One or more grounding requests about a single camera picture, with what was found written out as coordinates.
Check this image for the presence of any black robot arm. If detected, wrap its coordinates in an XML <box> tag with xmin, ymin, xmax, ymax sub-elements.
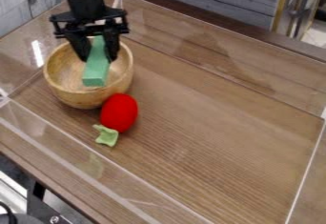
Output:
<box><xmin>49</xmin><ymin>0</ymin><xmax>130</xmax><ymax>62</ymax></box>

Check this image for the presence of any clear acrylic stand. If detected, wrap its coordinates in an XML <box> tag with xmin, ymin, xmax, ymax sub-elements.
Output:
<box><xmin>112</xmin><ymin>0</ymin><xmax>123</xmax><ymax>9</ymax></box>

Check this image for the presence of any red plush strawberry toy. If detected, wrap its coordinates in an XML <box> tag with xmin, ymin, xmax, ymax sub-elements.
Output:
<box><xmin>93</xmin><ymin>93</ymin><xmax>139</xmax><ymax>147</ymax></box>

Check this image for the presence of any gold metal chair frame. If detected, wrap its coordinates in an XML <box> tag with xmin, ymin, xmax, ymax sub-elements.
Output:
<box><xmin>271</xmin><ymin>0</ymin><xmax>321</xmax><ymax>40</ymax></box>

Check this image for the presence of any brown wooden bowl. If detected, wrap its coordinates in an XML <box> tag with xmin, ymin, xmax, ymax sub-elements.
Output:
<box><xmin>43</xmin><ymin>42</ymin><xmax>134</xmax><ymax>110</ymax></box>

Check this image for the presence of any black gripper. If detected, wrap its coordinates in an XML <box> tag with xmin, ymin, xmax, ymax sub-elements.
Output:
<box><xmin>48</xmin><ymin>7</ymin><xmax>130</xmax><ymax>62</ymax></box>

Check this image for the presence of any green rectangular stick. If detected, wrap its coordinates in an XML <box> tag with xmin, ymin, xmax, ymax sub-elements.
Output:
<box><xmin>81</xmin><ymin>36</ymin><xmax>111</xmax><ymax>87</ymax></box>

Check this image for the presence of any black table leg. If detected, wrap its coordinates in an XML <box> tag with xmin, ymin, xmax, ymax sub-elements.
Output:
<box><xmin>27</xmin><ymin>180</ymin><xmax>45</xmax><ymax>215</ymax></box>

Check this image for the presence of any black cable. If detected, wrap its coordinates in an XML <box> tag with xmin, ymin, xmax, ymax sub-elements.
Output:
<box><xmin>0</xmin><ymin>201</ymin><xmax>17</xmax><ymax>224</ymax></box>

